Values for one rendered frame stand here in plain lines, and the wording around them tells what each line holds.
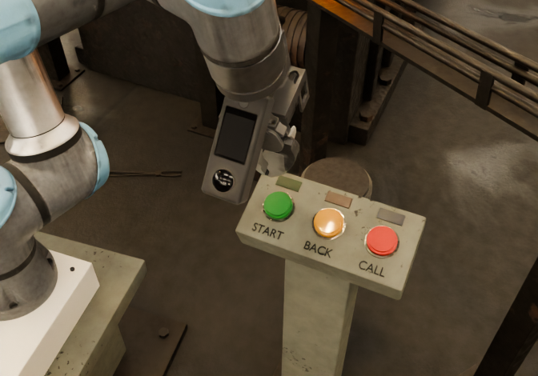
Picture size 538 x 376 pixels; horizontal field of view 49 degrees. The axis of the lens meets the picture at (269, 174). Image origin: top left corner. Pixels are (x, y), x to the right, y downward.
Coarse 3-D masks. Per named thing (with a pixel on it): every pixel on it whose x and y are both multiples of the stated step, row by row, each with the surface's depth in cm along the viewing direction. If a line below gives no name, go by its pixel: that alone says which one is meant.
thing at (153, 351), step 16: (128, 320) 135; (144, 320) 135; (160, 320) 135; (112, 336) 121; (128, 336) 132; (144, 336) 132; (160, 336) 132; (176, 336) 132; (112, 352) 123; (128, 352) 130; (144, 352) 130; (160, 352) 130; (96, 368) 117; (112, 368) 124; (128, 368) 127; (144, 368) 127; (160, 368) 127
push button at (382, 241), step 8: (376, 232) 78; (384, 232) 77; (392, 232) 77; (368, 240) 78; (376, 240) 77; (384, 240) 77; (392, 240) 77; (376, 248) 77; (384, 248) 77; (392, 248) 77
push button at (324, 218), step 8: (328, 208) 80; (320, 216) 80; (328, 216) 80; (336, 216) 79; (320, 224) 79; (328, 224) 79; (336, 224) 79; (320, 232) 79; (328, 232) 79; (336, 232) 79
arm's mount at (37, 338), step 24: (72, 264) 103; (72, 288) 100; (96, 288) 108; (48, 312) 97; (72, 312) 101; (0, 336) 93; (24, 336) 93; (48, 336) 95; (0, 360) 90; (24, 360) 91; (48, 360) 97
